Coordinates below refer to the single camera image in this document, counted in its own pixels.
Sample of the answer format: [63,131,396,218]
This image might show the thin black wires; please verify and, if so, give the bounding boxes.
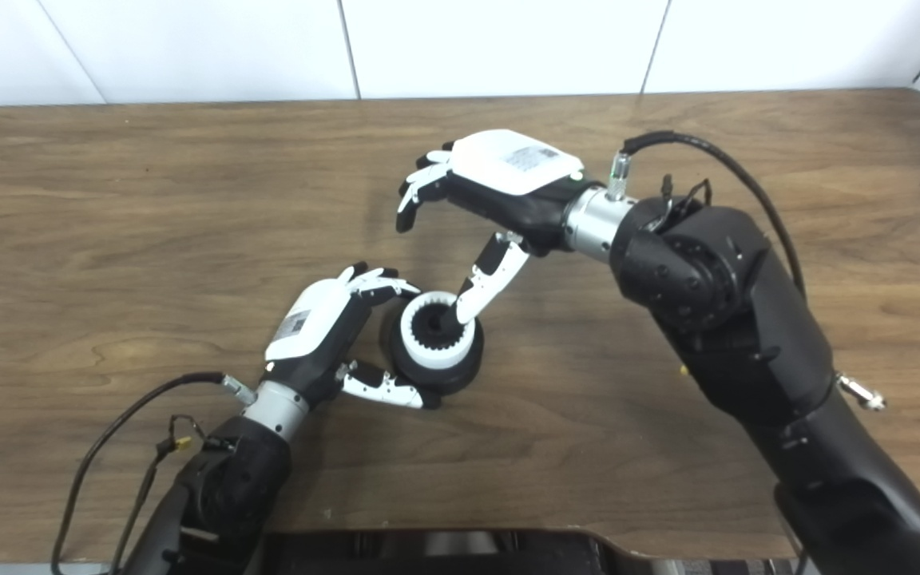
[656,174,712,220]

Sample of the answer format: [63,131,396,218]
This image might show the round black plastic part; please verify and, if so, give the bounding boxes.
[380,291,486,396]

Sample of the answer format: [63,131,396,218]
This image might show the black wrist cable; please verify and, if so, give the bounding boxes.
[51,371,257,575]
[605,131,808,300]

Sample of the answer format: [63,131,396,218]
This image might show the thin wires with yellow connector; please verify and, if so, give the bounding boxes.
[113,414,209,575]

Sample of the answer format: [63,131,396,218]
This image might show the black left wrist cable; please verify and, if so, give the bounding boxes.
[51,371,257,575]

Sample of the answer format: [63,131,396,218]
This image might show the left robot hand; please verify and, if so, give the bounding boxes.
[264,262,442,410]

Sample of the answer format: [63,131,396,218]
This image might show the silver cable plug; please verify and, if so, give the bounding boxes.
[835,373,886,412]

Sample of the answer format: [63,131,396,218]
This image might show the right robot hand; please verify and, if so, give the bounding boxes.
[396,129,586,326]

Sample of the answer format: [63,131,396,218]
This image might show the white toothed plastic ring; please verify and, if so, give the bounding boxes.
[399,291,477,371]

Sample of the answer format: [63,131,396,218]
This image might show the black robot torso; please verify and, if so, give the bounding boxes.
[256,527,796,575]

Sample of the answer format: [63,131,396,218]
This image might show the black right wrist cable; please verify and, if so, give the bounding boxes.
[605,131,808,300]

